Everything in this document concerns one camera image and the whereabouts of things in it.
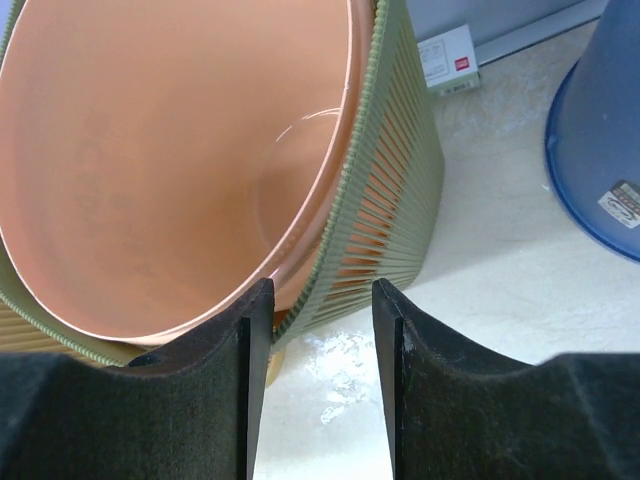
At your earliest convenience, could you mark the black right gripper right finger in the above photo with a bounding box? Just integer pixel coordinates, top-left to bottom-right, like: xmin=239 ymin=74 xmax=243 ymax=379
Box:
xmin=372 ymin=279 xmax=639 ymax=479

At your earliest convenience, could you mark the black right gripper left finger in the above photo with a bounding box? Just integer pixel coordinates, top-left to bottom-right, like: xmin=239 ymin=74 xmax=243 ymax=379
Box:
xmin=1 ymin=279 xmax=274 ymax=479

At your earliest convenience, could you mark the olive green ribbed bin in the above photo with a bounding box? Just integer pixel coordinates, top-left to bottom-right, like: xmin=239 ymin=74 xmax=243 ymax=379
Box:
xmin=1 ymin=1 xmax=444 ymax=365

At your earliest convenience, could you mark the pink bin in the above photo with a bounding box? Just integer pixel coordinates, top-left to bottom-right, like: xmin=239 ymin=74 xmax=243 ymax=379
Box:
xmin=1 ymin=1 xmax=374 ymax=345

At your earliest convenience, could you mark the blue plastic bucket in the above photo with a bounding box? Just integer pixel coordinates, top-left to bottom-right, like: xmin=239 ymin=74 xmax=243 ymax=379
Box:
xmin=544 ymin=1 xmax=639 ymax=261

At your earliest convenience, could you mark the yellow ribbed waste basket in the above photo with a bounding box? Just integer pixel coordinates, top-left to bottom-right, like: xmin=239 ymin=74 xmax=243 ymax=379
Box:
xmin=265 ymin=348 xmax=286 ymax=388

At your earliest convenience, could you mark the small white cardboard box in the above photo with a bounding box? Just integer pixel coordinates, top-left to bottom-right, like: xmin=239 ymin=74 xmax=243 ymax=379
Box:
xmin=418 ymin=24 xmax=481 ymax=97

